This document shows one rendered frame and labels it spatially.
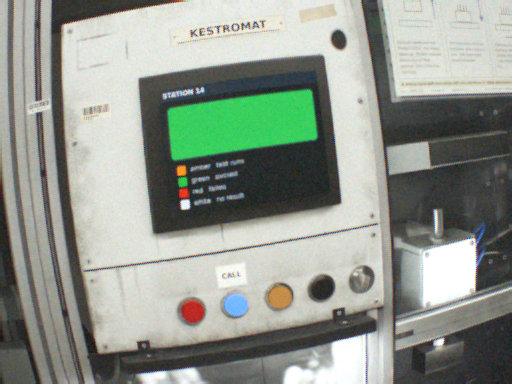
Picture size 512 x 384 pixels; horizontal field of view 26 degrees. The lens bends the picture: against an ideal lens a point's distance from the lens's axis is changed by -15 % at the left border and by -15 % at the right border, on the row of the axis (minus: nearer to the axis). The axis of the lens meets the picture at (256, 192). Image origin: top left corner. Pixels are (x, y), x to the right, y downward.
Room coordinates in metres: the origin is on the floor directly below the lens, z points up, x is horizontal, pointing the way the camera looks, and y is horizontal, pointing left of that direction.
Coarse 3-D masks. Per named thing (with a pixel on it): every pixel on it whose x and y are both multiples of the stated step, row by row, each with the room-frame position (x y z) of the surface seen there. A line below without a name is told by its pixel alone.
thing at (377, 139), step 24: (360, 0) 1.66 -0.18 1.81; (360, 24) 1.66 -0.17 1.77; (360, 48) 1.66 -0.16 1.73; (384, 168) 1.66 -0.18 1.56; (384, 192) 1.66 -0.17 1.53; (384, 216) 1.66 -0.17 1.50; (384, 240) 1.66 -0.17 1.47; (384, 264) 1.66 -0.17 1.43; (384, 288) 1.66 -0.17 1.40; (384, 312) 1.66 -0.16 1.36; (384, 336) 1.66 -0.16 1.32; (384, 360) 1.66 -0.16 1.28
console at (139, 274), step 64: (192, 0) 1.58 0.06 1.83; (256, 0) 1.61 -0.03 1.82; (320, 0) 1.63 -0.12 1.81; (64, 64) 1.52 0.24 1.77; (128, 64) 1.55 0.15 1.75; (192, 64) 1.58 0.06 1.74; (256, 64) 1.59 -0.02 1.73; (320, 64) 1.62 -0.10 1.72; (64, 128) 1.53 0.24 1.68; (128, 128) 1.55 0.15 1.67; (64, 192) 1.66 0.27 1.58; (128, 192) 1.55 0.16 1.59; (128, 256) 1.54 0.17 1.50; (192, 256) 1.57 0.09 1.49; (256, 256) 1.59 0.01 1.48; (320, 256) 1.62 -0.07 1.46; (128, 320) 1.54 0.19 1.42; (192, 320) 1.56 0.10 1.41; (256, 320) 1.59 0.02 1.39; (320, 320) 1.62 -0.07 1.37
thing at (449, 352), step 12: (444, 336) 1.96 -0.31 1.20; (420, 348) 1.91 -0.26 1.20; (432, 348) 1.90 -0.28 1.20; (444, 348) 1.89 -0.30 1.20; (456, 348) 1.90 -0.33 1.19; (420, 360) 1.90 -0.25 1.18; (432, 360) 1.88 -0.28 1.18; (444, 360) 1.89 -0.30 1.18; (456, 360) 1.90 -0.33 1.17; (420, 372) 1.90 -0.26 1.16
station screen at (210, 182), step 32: (160, 96) 1.54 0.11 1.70; (192, 96) 1.55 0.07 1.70; (224, 96) 1.57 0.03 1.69; (256, 96) 1.58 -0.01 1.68; (320, 128) 1.60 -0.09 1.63; (192, 160) 1.55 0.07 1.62; (224, 160) 1.56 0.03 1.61; (256, 160) 1.57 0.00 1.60; (288, 160) 1.59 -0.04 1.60; (320, 160) 1.60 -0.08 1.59; (192, 192) 1.55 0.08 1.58; (224, 192) 1.56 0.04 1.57; (256, 192) 1.57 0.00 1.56; (288, 192) 1.59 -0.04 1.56; (320, 192) 1.60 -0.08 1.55
